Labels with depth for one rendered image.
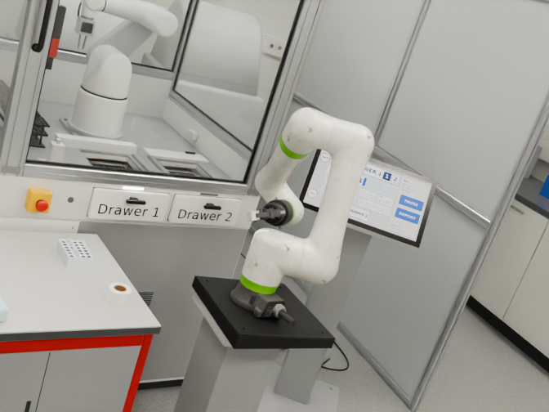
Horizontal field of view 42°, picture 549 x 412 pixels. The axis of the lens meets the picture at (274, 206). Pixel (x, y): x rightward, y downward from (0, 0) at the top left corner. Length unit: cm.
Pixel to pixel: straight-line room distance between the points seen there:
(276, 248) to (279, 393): 127
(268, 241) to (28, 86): 88
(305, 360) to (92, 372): 132
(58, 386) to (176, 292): 89
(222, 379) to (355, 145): 86
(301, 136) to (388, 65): 195
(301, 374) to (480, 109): 150
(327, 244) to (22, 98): 105
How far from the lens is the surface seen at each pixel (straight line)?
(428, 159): 374
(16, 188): 246
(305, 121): 222
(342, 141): 225
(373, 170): 297
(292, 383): 332
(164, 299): 289
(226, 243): 288
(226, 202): 277
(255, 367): 238
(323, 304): 312
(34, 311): 208
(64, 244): 240
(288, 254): 222
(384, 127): 404
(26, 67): 232
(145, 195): 260
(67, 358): 210
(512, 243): 498
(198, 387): 245
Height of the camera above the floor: 184
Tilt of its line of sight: 19 degrees down
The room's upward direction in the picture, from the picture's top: 19 degrees clockwise
